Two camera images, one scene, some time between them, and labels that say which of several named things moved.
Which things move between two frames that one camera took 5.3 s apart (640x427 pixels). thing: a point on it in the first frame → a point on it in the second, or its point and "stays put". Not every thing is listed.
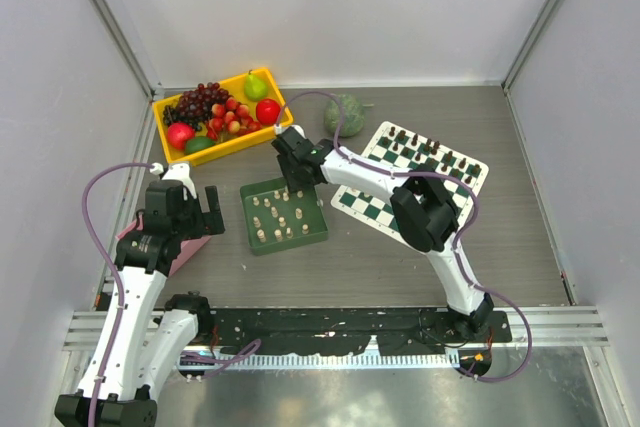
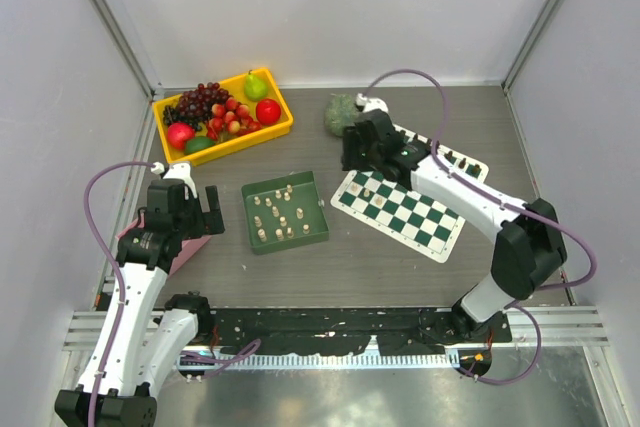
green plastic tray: x=279 y=221 stays put
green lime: x=198 y=143 stays put
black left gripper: x=209 y=222 stays put
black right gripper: x=293 y=185 → x=350 y=142
